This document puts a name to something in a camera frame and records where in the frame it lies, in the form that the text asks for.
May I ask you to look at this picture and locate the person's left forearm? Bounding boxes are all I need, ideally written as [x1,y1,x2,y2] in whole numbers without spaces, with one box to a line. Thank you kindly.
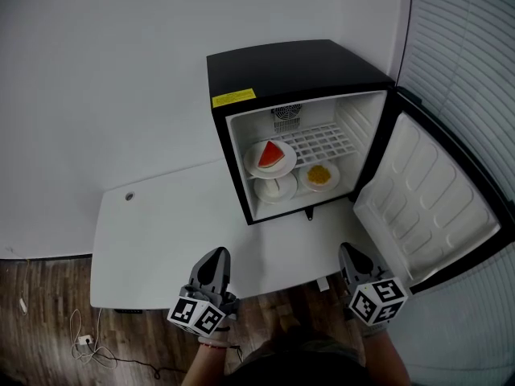
[180,342,234,386]

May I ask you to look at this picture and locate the white round plate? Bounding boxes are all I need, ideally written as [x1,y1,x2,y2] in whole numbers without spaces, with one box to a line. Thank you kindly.
[242,138,299,180]
[298,159,341,195]
[253,170,299,204]

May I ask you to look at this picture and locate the yellow corn kernel food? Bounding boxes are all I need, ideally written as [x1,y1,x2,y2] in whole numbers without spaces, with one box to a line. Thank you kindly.
[307,164,332,185]

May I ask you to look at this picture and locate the yellow warning label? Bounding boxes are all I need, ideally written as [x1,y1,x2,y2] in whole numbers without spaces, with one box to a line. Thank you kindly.
[212,88,258,109]

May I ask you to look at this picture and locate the white cable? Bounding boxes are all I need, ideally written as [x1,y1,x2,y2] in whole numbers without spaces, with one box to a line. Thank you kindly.
[68,307,118,372]

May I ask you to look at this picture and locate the person's right forearm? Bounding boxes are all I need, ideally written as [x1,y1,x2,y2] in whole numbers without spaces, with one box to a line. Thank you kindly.
[361,331,411,386]

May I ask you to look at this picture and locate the pale wristwatch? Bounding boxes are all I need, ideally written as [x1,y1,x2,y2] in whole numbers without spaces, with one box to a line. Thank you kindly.
[360,322,390,339]

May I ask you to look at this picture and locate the black mini fridge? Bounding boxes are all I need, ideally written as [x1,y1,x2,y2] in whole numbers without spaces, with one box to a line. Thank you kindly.
[206,39,515,295]

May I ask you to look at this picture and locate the person's dark clothing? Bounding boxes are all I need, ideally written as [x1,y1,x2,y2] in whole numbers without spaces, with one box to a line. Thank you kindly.
[237,335,371,386]

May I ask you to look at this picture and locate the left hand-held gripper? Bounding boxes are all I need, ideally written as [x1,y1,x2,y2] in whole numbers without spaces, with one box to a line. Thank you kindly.
[167,247,241,339]

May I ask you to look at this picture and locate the white window blinds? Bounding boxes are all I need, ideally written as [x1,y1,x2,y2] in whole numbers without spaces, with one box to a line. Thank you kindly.
[396,0,515,386]

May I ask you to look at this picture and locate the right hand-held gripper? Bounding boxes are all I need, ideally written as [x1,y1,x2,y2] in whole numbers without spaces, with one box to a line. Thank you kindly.
[338,242,410,327]

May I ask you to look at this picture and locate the person's shoe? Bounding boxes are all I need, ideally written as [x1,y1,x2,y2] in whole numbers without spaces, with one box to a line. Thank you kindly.
[277,315,307,339]

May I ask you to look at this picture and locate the red object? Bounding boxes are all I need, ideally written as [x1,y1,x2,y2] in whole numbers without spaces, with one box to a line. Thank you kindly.
[257,141,287,169]

